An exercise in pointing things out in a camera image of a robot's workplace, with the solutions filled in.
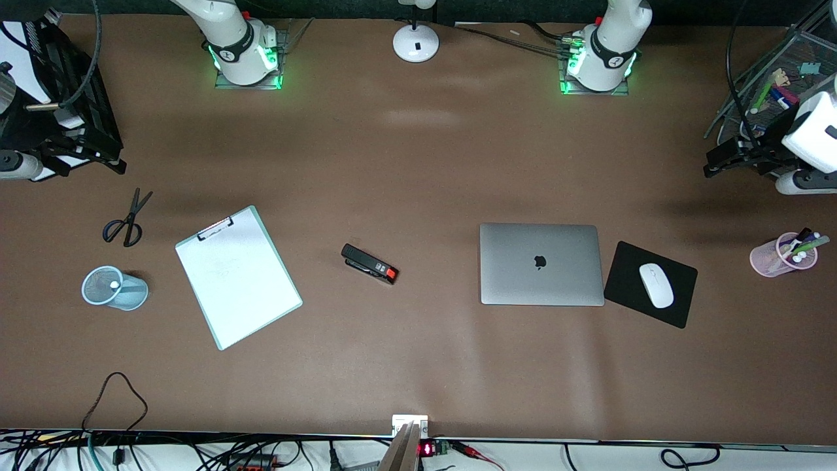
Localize mint green clipboard white paper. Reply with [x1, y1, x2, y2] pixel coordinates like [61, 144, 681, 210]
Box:
[175, 205, 303, 351]

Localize silver laptop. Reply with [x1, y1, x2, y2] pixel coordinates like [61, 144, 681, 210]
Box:
[479, 222, 606, 307]

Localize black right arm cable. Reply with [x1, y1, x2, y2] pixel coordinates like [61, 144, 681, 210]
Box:
[61, 0, 103, 110]

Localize black wire mesh tray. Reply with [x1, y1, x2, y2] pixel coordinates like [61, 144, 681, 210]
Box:
[705, 26, 837, 171]

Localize black base cable bundle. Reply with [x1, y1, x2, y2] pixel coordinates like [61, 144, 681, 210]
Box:
[451, 23, 579, 56]

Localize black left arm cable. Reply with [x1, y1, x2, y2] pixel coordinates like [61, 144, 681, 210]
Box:
[725, 0, 754, 154]

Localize red wire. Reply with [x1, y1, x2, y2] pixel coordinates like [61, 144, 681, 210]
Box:
[450, 441, 505, 471]

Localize green marker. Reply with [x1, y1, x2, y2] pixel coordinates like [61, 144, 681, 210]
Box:
[751, 78, 774, 114]
[789, 235, 831, 257]

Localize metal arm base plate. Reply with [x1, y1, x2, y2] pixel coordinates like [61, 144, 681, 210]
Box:
[214, 18, 315, 90]
[559, 29, 630, 97]

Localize black looped cable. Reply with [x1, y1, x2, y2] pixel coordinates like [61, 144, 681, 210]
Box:
[82, 372, 148, 436]

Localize black scissors blue handles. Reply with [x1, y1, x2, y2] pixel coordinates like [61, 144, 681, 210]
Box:
[102, 188, 154, 248]

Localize light blue mesh pen cup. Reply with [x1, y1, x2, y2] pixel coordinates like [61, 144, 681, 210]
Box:
[81, 265, 149, 311]

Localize white computer mouse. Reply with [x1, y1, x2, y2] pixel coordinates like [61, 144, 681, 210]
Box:
[639, 263, 675, 309]

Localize black capped marker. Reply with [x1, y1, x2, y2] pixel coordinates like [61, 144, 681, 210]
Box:
[781, 227, 814, 253]

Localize black stapler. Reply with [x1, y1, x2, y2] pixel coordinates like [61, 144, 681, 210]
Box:
[341, 243, 399, 286]

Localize black mouse pad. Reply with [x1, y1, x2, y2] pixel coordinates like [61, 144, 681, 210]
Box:
[603, 241, 698, 329]

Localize white round stand base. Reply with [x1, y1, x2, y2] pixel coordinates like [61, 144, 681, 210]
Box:
[392, 0, 440, 63]

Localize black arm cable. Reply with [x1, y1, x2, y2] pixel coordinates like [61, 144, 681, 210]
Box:
[725, 0, 754, 154]
[61, 0, 103, 110]

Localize pink translucent pen cup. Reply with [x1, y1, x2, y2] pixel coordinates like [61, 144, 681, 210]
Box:
[750, 228, 819, 278]

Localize silver metal cylinder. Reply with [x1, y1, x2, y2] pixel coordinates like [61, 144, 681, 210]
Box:
[0, 61, 15, 120]

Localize black coiled cable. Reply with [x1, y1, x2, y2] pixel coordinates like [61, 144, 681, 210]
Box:
[659, 445, 721, 470]

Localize small white box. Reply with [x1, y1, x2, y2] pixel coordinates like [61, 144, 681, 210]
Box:
[392, 415, 429, 438]

